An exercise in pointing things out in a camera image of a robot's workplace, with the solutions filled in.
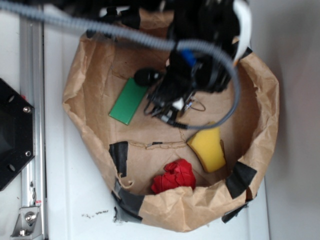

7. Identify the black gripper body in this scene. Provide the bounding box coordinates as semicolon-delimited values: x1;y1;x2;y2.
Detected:
134;0;240;125

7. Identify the green rectangular block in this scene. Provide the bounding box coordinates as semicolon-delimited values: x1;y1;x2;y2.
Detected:
109;78;148;125

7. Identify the yellow sponge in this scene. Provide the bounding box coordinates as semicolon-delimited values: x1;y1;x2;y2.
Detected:
187;127;226;173

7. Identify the red crumpled paper ball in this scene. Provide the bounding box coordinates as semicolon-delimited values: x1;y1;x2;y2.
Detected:
151;158;196;194

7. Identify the brown paper bag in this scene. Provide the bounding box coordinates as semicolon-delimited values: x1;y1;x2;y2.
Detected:
63;33;280;232

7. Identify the grey braided cable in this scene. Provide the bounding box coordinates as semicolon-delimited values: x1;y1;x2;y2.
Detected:
0;2;242;130

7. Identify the white ribbon cable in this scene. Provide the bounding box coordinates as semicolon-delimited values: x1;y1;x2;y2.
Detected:
231;0;252;65

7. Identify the aluminium extrusion rail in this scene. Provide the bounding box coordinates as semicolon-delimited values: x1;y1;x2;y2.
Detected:
19;17;49;240

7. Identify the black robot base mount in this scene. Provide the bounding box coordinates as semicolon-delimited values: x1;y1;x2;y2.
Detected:
0;79;35;191

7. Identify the metal corner bracket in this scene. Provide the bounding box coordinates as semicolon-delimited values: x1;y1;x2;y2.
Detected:
10;206;42;240

